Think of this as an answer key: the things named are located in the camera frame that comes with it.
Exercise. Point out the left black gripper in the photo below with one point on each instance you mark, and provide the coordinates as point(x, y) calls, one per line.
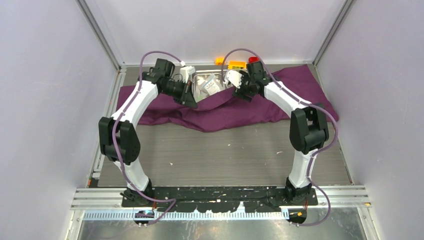
point(186, 97)

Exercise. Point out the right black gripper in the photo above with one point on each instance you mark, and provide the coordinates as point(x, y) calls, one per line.
point(239, 92)

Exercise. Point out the orange yellow toy block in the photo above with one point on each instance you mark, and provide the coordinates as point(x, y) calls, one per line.
point(236, 65)

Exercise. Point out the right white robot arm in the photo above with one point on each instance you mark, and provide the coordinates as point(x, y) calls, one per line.
point(308, 128)

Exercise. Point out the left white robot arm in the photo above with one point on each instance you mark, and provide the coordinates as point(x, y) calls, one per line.
point(118, 138)

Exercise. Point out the red block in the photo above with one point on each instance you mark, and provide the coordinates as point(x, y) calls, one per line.
point(253, 59)

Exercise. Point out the steel instrument tray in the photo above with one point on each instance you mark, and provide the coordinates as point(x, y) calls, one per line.
point(205, 73)

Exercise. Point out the white sterile pouch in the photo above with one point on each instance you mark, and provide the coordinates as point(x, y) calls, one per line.
point(209, 85)

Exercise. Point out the small orange block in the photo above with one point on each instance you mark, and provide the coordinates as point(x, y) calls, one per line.
point(219, 61)

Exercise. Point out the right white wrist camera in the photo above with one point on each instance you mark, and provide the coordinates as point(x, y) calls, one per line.
point(234, 78)

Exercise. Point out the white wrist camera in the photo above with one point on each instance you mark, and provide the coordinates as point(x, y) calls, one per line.
point(187, 73)
point(234, 78)

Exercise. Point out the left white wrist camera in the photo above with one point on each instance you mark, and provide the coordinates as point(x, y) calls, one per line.
point(187, 73)

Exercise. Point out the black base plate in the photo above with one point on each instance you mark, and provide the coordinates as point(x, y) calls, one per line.
point(217, 199)

